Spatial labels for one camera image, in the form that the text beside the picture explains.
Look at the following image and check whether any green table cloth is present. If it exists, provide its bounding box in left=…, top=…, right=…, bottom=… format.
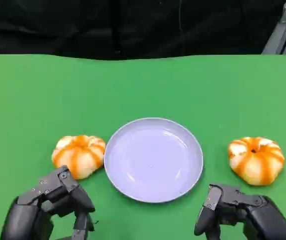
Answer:
left=0, top=53, right=286, bottom=240

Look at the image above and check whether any orange white toy bread roll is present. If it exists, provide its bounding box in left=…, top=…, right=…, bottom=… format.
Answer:
left=51, top=135, right=106, bottom=180
left=227, top=136, right=285, bottom=187

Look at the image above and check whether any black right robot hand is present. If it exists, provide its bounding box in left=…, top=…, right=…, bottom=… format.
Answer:
left=194, top=184, right=286, bottom=240

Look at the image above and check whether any lilac plate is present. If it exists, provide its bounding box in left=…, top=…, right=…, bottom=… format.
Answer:
left=103, top=117, right=204, bottom=204

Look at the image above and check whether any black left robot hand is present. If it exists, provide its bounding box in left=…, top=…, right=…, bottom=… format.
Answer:
left=0, top=164, right=96, bottom=240

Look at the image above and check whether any black backdrop cloth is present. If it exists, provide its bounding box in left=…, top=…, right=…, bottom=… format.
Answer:
left=0, top=0, right=286, bottom=61

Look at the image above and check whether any aluminium frame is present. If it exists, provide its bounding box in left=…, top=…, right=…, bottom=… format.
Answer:
left=262, top=0, right=286, bottom=55

